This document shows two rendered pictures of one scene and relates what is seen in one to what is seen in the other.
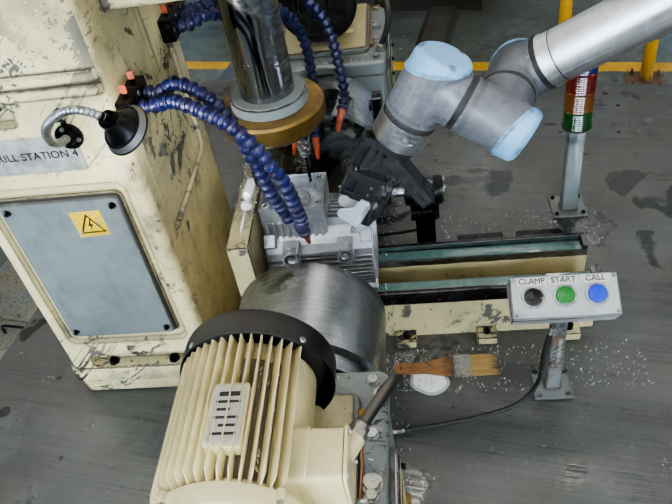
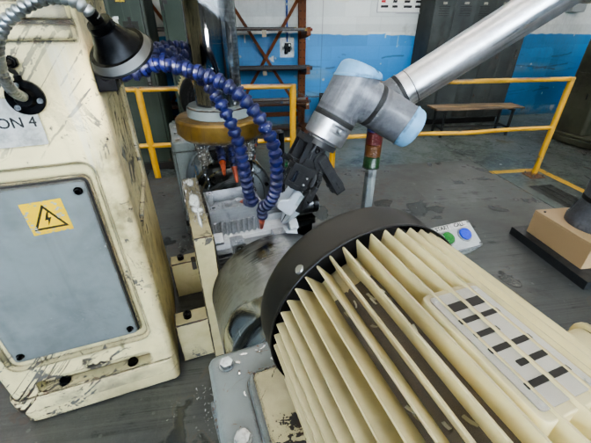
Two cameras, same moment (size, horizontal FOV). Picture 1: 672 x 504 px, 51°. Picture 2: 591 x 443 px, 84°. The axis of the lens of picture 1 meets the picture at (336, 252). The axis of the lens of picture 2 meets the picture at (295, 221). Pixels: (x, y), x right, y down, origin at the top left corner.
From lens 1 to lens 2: 0.64 m
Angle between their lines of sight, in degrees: 27
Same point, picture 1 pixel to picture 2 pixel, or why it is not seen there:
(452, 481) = not seen: hidden behind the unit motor
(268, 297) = (258, 264)
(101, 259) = (59, 261)
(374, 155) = (310, 150)
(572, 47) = (426, 74)
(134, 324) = (93, 333)
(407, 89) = (342, 88)
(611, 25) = (451, 56)
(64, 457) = not seen: outside the picture
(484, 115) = (397, 106)
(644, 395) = not seen: hidden behind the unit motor
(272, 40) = (233, 47)
